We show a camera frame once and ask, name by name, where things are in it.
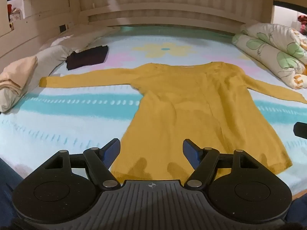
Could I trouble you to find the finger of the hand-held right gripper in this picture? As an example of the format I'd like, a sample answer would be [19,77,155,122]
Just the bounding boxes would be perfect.
[294,122,307,139]

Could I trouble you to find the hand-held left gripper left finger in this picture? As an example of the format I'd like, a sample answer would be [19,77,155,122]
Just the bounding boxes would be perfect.
[36,138,121,189]

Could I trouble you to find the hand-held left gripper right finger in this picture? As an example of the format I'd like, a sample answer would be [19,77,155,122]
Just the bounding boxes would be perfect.
[183,138,264,189]

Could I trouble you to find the yellow knit sweater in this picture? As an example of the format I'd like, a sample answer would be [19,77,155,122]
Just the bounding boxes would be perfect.
[39,62,307,180]

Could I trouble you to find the printed pastel bed sheet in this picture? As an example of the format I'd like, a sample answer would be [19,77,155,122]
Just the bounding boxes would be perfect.
[0,25,307,197]

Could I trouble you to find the floral folded quilt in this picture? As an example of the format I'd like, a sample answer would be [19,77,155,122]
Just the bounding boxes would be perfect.
[231,23,307,90]

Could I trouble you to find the dark folded cloth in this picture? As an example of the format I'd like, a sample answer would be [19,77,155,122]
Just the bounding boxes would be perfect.
[66,45,109,71]

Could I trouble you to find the blue trousers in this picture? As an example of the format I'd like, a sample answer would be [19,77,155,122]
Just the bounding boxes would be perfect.
[0,158,24,221]

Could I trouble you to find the grey pillow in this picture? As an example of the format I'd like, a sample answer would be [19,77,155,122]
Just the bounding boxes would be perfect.
[0,45,75,113]

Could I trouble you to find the beige folded cloth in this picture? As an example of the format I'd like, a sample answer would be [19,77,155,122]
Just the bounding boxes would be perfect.
[0,56,38,94]

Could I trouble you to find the cream wooden headboard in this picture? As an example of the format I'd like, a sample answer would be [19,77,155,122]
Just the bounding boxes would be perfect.
[79,4,274,34]

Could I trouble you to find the cream wooden side shelf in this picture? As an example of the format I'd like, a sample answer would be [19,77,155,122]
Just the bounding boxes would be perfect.
[0,0,81,64]

